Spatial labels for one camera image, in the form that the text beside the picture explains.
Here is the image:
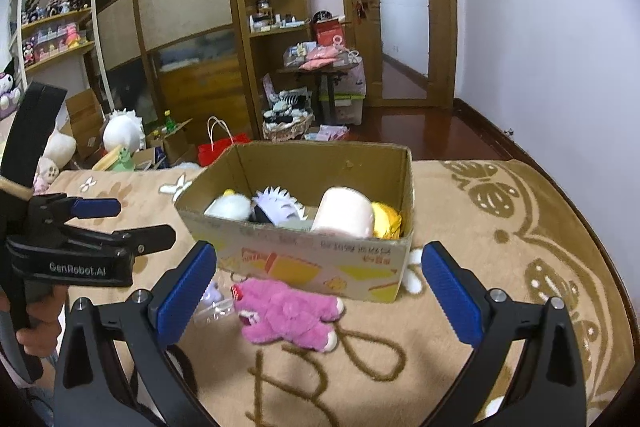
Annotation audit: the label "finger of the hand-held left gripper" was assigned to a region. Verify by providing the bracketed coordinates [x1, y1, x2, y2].
[60, 224, 177, 257]
[30, 194, 122, 233]

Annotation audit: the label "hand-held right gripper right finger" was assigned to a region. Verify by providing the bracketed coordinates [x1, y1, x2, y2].
[421, 242, 587, 427]

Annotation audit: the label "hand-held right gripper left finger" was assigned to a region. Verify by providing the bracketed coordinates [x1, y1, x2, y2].
[52, 241, 219, 427]

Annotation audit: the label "clear plastic keychain packet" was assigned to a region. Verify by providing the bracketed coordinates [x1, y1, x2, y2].
[192, 281, 237, 326]

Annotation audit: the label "white and yellow plush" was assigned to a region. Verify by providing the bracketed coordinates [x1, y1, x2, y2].
[204, 190, 254, 221]

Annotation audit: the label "yellow round plush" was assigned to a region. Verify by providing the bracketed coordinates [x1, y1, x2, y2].
[372, 202, 403, 240]

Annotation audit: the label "pink plush bear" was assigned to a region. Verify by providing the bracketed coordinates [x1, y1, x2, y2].
[231, 278, 345, 354]

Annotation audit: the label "white-haired purple plush doll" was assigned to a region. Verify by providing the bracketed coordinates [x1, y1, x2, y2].
[249, 186, 312, 224]

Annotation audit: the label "printed cardboard box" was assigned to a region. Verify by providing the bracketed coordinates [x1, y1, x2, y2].
[173, 141, 416, 304]

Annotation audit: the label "person's left hand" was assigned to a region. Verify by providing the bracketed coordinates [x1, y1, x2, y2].
[16, 286, 69, 359]

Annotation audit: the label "beige floral blanket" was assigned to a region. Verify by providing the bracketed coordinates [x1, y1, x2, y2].
[0, 159, 626, 427]

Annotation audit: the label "green frog toy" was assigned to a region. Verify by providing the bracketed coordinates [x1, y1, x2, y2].
[107, 145, 136, 172]

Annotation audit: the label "large cream plush toy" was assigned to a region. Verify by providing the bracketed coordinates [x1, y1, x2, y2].
[31, 129, 78, 196]

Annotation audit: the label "white round plush toy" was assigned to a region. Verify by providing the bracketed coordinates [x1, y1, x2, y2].
[102, 109, 147, 154]

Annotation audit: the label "plain cardboard box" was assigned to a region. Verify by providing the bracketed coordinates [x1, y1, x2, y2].
[65, 89, 106, 160]

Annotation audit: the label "open cardboard box with bottles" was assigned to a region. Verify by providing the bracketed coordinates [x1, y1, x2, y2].
[145, 119, 199, 170]

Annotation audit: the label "red paper bag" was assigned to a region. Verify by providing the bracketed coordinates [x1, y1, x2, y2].
[197, 117, 254, 168]

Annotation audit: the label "black and white plush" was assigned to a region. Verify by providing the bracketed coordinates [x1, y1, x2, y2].
[0, 71, 24, 111]

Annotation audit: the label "person's leg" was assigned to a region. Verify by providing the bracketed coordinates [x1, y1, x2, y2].
[0, 347, 56, 427]

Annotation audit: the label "pink figure toy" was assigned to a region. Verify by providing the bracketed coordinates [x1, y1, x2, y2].
[63, 22, 84, 50]

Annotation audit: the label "papers on floor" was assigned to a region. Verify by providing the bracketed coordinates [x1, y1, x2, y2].
[304, 124, 351, 143]

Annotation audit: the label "striped plush toy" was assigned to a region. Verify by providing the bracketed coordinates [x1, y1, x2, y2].
[267, 89, 314, 116]

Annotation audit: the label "clear storage bin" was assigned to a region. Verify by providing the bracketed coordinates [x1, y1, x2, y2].
[332, 94, 365, 127]

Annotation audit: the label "row of small figurines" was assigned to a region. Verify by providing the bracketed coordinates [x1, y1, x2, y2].
[22, 0, 91, 22]

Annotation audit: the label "wooden sliding-door wardrobe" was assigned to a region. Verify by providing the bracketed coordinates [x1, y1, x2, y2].
[75, 0, 251, 158]

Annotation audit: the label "white plastic bag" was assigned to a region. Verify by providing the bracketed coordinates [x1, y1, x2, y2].
[340, 56, 367, 98]

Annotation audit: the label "small dark folding table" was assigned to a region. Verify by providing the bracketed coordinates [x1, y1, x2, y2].
[277, 61, 362, 121]

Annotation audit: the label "pink packets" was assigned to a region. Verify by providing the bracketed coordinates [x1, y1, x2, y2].
[298, 48, 335, 71]

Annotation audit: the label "red gift box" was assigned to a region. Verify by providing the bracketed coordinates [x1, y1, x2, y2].
[312, 19, 347, 51]

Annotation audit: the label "wooden door with glass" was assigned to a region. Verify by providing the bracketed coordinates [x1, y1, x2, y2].
[334, 0, 459, 108]

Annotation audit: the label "yellow wall shelf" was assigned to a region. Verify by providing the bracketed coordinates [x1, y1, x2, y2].
[9, 0, 99, 76]

